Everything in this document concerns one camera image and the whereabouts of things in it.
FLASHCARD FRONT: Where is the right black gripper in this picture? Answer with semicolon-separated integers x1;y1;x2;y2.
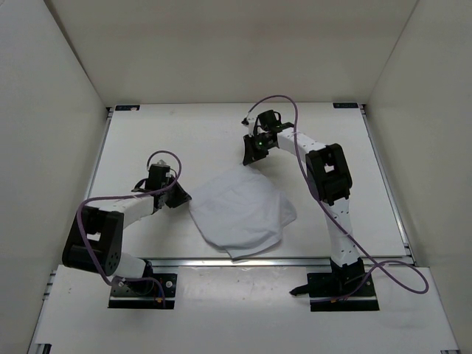
243;133;274;167

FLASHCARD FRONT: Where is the white skirt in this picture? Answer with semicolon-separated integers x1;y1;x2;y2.
189;164;297;259

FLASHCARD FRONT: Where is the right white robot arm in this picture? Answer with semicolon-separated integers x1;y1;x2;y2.
241;110;361;296

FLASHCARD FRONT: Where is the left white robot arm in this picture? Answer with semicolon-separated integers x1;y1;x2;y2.
62;162;191;294

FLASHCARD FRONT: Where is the right blue label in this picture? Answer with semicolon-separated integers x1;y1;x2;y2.
333;103;358;109

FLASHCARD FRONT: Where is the blue label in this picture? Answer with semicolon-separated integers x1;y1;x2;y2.
114;105;140;111
333;103;358;109

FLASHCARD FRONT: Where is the left blue label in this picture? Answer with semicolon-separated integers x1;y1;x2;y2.
114;105;140;111

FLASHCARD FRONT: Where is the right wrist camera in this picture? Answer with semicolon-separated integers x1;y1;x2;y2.
241;116;257;136

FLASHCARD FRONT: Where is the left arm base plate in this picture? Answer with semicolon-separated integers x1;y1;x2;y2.
108;273;178;310

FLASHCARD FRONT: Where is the aluminium rail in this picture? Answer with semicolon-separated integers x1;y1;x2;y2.
149;257;330;268

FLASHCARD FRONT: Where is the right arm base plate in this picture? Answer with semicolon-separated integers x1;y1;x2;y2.
289;272;380;312

